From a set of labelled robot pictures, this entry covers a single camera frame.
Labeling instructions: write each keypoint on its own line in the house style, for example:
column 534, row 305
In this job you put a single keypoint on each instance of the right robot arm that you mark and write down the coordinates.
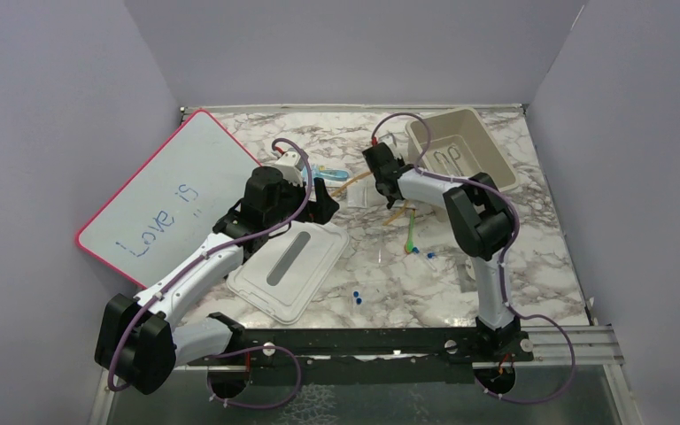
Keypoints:
column 483, row 223

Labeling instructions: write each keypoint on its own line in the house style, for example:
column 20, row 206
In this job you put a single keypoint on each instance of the white plastic bin lid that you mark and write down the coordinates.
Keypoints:
column 282, row 278

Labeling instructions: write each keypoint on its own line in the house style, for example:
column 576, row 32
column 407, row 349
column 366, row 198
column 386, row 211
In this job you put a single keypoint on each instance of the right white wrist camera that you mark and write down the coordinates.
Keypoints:
column 392, row 142

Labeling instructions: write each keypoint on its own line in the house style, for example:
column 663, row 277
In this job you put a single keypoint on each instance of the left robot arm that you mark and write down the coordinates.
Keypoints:
column 140, row 342

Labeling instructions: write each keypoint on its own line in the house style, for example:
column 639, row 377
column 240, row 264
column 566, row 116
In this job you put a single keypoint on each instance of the beige plastic bin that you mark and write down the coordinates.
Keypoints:
column 464, row 129

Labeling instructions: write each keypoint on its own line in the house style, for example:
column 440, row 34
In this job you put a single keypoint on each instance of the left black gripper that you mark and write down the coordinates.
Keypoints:
column 321, row 210

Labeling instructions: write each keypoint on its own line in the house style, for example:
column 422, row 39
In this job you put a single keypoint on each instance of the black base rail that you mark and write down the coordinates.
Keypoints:
column 347, row 356

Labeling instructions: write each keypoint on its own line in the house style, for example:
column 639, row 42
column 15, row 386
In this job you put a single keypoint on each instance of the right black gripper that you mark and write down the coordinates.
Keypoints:
column 399, row 161

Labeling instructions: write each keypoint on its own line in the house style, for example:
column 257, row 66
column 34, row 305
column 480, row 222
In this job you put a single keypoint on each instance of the pink framed whiteboard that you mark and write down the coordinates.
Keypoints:
column 171, row 203

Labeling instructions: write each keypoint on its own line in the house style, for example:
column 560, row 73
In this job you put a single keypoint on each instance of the blue packaged item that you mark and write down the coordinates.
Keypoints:
column 333, row 177

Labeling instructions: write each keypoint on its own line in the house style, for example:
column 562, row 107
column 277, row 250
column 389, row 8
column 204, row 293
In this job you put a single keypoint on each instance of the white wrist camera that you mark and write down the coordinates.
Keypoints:
column 291, row 166
column 392, row 142

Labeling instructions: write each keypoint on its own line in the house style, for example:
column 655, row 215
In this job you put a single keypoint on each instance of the tan rubber tubing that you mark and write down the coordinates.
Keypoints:
column 359, row 177

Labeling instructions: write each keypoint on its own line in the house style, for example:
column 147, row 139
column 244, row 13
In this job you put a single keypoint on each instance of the green stirring stick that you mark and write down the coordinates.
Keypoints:
column 410, row 234

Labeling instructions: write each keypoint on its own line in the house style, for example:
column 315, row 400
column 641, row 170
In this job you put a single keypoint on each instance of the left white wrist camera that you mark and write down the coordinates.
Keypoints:
column 291, row 166

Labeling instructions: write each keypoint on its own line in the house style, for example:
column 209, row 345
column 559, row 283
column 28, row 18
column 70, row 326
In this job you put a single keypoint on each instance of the clear zip bag left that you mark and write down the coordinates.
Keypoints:
column 360, row 195

